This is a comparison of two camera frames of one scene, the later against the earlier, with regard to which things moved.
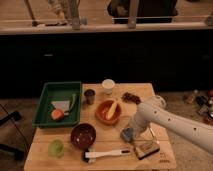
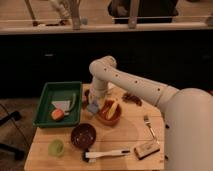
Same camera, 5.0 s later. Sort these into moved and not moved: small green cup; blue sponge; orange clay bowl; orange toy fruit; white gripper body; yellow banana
Moved: blue sponge; white gripper body
Not moved: orange clay bowl; orange toy fruit; yellow banana; small green cup
